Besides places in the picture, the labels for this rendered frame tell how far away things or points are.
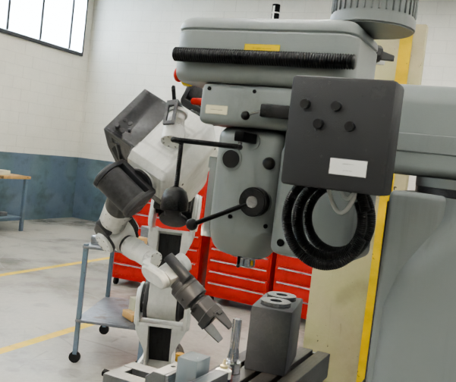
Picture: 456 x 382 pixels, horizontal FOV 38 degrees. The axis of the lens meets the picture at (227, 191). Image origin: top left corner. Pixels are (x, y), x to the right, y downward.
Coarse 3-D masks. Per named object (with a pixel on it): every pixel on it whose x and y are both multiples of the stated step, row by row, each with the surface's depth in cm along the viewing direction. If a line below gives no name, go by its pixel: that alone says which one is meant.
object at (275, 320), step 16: (256, 304) 190; (272, 304) 188; (288, 304) 190; (256, 320) 188; (272, 320) 187; (288, 320) 186; (256, 336) 188; (272, 336) 187; (288, 336) 186; (256, 352) 188; (272, 352) 187; (288, 352) 188; (256, 368) 188; (272, 368) 187; (288, 368) 193
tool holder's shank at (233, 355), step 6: (234, 318) 169; (240, 318) 170; (234, 324) 168; (240, 324) 168; (234, 330) 168; (240, 330) 169; (234, 336) 168; (240, 336) 169; (234, 342) 168; (234, 348) 168; (228, 354) 169; (234, 354) 168; (228, 360) 169; (234, 360) 169
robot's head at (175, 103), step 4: (168, 100) 194; (172, 100) 193; (176, 100) 193; (168, 104) 193; (172, 104) 192; (176, 104) 192; (180, 104) 194; (168, 108) 193; (176, 108) 191; (176, 112) 191; (164, 116) 191; (172, 116) 190; (164, 120) 190; (172, 120) 189; (164, 124) 190; (168, 124) 190
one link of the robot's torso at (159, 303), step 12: (156, 216) 240; (192, 216) 232; (156, 228) 231; (156, 240) 230; (168, 240) 235; (180, 240) 234; (192, 240) 231; (168, 252) 235; (180, 252) 230; (144, 288) 234; (156, 288) 231; (168, 288) 231; (144, 300) 230; (156, 300) 230; (168, 300) 230; (144, 312) 232; (156, 312) 231; (168, 312) 231; (180, 312) 231
